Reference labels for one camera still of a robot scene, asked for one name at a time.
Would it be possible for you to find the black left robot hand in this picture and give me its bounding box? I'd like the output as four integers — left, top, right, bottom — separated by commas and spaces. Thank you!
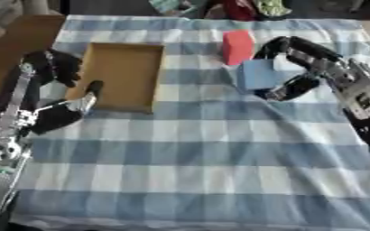
0, 49, 105, 136

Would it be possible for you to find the colourful clutter pile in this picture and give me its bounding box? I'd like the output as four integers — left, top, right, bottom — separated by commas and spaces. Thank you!
147, 0, 296, 22

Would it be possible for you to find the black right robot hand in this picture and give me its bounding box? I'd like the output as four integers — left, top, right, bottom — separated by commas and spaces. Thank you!
253, 35, 353, 102

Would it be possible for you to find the tan cardboard box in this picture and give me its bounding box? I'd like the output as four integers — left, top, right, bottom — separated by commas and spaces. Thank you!
65, 42, 166, 115

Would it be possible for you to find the red block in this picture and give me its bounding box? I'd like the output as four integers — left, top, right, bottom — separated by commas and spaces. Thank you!
221, 29, 258, 66

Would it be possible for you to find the light blue block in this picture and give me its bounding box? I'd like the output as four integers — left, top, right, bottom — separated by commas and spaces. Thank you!
236, 59, 285, 95

